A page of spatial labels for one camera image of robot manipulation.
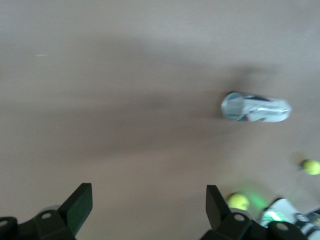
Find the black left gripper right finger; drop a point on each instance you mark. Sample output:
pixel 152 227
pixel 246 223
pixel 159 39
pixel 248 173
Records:
pixel 217 212

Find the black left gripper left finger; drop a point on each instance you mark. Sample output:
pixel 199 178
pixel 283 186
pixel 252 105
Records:
pixel 75 210

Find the white blue tennis ball can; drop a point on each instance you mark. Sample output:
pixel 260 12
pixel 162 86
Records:
pixel 257 107

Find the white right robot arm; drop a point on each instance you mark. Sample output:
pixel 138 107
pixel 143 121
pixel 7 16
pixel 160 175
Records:
pixel 282 208

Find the yellow-green tennis ball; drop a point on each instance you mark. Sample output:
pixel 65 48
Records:
pixel 238 201
pixel 311 167

